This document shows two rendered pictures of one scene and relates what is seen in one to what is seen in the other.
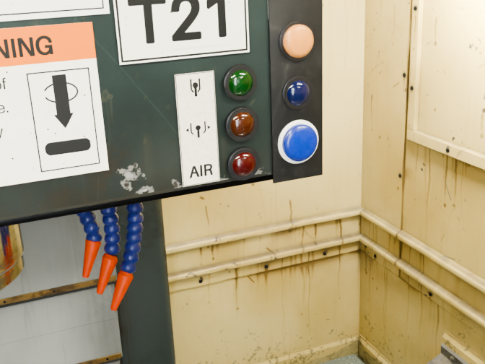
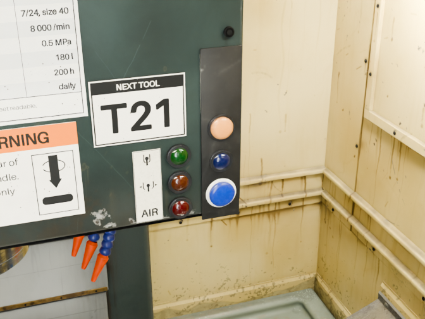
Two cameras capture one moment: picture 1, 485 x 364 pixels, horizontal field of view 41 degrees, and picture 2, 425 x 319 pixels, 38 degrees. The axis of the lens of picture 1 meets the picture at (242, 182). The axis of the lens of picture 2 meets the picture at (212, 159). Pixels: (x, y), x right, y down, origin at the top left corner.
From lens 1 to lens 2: 0.23 m
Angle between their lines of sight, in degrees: 7
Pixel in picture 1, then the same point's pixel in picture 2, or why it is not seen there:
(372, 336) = (327, 275)
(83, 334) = (77, 271)
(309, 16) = (230, 111)
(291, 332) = (257, 268)
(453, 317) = (389, 271)
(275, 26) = (205, 118)
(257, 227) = not seen: hidden behind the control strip
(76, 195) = (62, 229)
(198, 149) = (148, 199)
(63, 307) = (62, 249)
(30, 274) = not seen: hidden behind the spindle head
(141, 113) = (108, 177)
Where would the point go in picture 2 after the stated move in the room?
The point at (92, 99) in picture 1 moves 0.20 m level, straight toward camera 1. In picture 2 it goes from (74, 169) to (66, 287)
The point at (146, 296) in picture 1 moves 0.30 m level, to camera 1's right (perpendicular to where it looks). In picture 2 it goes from (129, 242) to (255, 245)
